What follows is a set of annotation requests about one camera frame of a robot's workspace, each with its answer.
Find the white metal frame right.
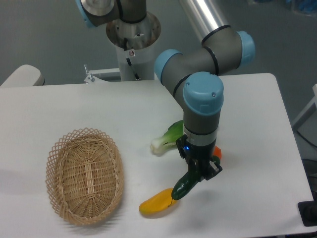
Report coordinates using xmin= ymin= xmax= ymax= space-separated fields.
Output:
xmin=291 ymin=84 xmax=317 ymax=131

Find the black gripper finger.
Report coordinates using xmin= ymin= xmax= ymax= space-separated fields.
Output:
xmin=185 ymin=158 xmax=198 ymax=175
xmin=201 ymin=160 xmax=222 ymax=180

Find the yellow orange mango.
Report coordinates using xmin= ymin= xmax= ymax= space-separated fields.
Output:
xmin=139 ymin=188 xmax=180 ymax=218

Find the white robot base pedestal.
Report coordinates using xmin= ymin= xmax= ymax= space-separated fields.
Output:
xmin=83 ymin=12 xmax=162 ymax=84

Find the white chair armrest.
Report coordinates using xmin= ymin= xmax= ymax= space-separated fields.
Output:
xmin=0 ymin=64 xmax=45 ymax=88

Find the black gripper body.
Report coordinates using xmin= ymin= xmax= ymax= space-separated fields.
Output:
xmin=176 ymin=134 xmax=216 ymax=174

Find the black device at table edge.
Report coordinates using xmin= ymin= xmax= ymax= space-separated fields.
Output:
xmin=298 ymin=201 xmax=317 ymax=227

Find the oval wicker basket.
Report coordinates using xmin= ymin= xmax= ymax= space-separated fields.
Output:
xmin=46 ymin=128 xmax=124 ymax=226

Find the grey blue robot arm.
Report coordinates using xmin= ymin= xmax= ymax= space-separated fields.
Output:
xmin=77 ymin=0 xmax=255 ymax=181

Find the black cable on pedestal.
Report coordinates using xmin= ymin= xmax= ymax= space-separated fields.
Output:
xmin=123 ymin=37 xmax=142 ymax=81

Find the blue bag top right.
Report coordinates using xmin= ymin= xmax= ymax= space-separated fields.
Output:
xmin=286 ymin=0 xmax=317 ymax=16

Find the orange tangerine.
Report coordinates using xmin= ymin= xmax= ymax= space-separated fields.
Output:
xmin=213 ymin=146 xmax=222 ymax=159

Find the green bok choy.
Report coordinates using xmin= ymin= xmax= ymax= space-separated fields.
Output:
xmin=150 ymin=120 xmax=184 ymax=155

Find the dark green cucumber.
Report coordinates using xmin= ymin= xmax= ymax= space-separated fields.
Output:
xmin=171 ymin=156 xmax=220 ymax=200

